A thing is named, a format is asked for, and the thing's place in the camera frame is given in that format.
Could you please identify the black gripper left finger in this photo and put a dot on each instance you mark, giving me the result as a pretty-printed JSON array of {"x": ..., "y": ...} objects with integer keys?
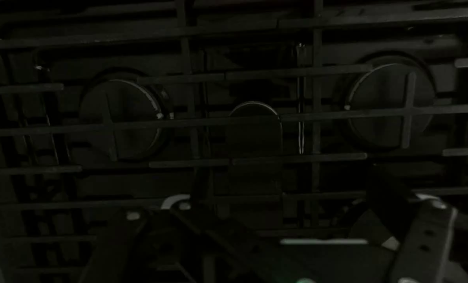
[{"x": 160, "y": 246}]

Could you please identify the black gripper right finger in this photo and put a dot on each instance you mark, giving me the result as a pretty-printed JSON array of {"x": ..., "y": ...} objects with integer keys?
[{"x": 424, "y": 246}]

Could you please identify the black gas stove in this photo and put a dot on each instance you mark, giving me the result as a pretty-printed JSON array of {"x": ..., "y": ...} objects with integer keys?
[{"x": 315, "y": 79}]

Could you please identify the stainless steel gas stove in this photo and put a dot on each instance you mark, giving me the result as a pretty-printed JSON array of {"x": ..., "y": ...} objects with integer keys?
[{"x": 234, "y": 57}]

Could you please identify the oval black burner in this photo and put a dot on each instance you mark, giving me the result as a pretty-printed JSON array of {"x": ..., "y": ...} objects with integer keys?
[{"x": 254, "y": 152}]

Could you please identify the round black burner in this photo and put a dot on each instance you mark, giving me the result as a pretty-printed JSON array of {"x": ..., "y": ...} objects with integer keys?
[
  {"x": 388, "y": 105},
  {"x": 121, "y": 119}
]

